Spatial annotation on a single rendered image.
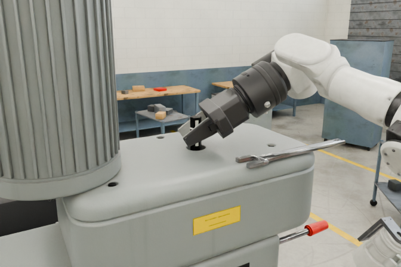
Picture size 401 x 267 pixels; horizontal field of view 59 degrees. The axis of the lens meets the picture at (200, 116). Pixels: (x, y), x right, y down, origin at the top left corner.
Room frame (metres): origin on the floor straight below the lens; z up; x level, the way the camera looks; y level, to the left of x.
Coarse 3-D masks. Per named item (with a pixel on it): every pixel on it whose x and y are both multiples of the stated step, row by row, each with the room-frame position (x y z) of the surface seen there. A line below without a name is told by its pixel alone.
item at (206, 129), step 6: (204, 120) 0.62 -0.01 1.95; (210, 120) 0.61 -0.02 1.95; (198, 126) 0.61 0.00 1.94; (204, 126) 0.61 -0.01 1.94; (210, 126) 0.61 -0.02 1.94; (192, 132) 0.61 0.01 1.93; (198, 132) 0.61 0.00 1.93; (204, 132) 0.61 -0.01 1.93; (210, 132) 0.61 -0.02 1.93; (216, 132) 0.62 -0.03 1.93; (186, 138) 0.60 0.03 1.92; (192, 138) 0.61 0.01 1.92; (198, 138) 0.61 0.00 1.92; (204, 138) 0.61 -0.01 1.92; (192, 144) 0.61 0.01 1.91
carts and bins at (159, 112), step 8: (152, 104) 5.49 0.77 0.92; (160, 104) 5.28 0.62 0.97; (136, 112) 5.35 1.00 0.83; (144, 112) 5.34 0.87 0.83; (152, 112) 5.34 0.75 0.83; (160, 112) 5.01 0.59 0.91; (168, 112) 5.17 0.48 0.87; (176, 112) 5.34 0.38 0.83; (136, 120) 5.37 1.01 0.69; (160, 120) 4.83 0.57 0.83; (168, 120) 4.83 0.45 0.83; (136, 128) 5.38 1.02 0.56; (376, 168) 3.92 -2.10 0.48; (376, 176) 3.89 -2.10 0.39; (376, 184) 3.85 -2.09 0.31; (384, 184) 3.84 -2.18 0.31; (392, 184) 3.71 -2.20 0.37; (400, 184) 3.68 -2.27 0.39; (376, 192) 3.89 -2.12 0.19; (384, 192) 3.64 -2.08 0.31; (392, 192) 3.64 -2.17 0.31; (400, 192) 3.64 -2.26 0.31; (392, 200) 3.44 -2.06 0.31; (400, 200) 3.44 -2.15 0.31; (400, 208) 3.28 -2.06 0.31; (400, 224) 3.17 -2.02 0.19
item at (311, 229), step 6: (318, 222) 0.67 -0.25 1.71; (324, 222) 0.67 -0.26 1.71; (306, 228) 0.65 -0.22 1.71; (312, 228) 0.65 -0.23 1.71; (318, 228) 0.66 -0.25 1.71; (324, 228) 0.66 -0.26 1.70; (294, 234) 0.63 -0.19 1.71; (300, 234) 0.64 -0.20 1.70; (306, 234) 0.65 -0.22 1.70; (312, 234) 0.65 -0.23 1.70; (282, 240) 0.62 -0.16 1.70; (288, 240) 0.62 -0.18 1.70
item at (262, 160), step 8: (312, 144) 0.64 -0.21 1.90; (320, 144) 0.64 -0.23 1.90; (328, 144) 0.64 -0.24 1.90; (336, 144) 0.65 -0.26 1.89; (280, 152) 0.59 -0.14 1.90; (288, 152) 0.59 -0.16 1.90; (296, 152) 0.60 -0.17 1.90; (304, 152) 0.61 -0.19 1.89; (240, 160) 0.56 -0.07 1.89; (248, 160) 0.57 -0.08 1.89; (256, 160) 0.56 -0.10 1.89; (264, 160) 0.55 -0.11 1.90; (248, 168) 0.53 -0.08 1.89
